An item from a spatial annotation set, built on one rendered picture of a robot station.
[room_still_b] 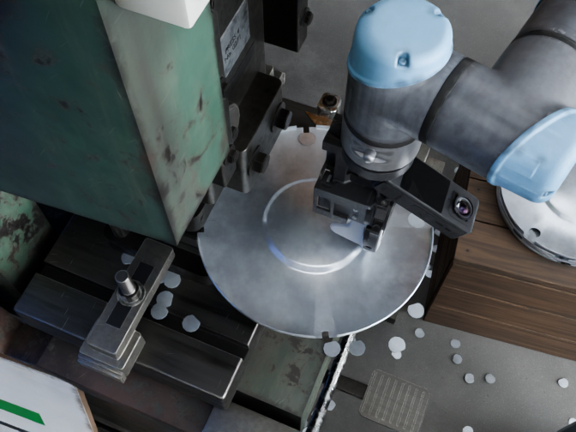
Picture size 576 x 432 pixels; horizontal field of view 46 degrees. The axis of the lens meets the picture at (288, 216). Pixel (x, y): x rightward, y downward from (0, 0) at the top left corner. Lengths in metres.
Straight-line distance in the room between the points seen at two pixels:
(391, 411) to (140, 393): 0.61
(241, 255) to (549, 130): 0.42
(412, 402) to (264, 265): 0.68
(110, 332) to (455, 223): 0.42
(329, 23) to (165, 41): 1.75
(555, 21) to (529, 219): 0.82
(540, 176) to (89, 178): 0.32
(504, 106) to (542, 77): 0.04
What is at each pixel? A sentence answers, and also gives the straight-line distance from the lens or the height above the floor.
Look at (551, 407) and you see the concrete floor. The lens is 1.67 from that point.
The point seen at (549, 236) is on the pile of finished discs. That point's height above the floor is 0.38.
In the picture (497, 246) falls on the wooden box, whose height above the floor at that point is 0.35.
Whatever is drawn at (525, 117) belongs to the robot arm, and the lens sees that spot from 0.52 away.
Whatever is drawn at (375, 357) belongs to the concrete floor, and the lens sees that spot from 1.61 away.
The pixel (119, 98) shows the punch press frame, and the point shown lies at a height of 1.24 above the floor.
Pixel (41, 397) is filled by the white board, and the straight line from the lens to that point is 1.13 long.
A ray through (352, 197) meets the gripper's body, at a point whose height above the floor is 0.93.
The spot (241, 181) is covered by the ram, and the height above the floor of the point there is 0.92.
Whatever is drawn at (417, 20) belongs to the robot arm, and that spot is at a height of 1.15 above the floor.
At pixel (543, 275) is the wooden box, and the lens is 1.37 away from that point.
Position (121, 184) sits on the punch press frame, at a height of 1.13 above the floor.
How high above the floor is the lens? 1.53
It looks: 62 degrees down
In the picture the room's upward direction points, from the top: straight up
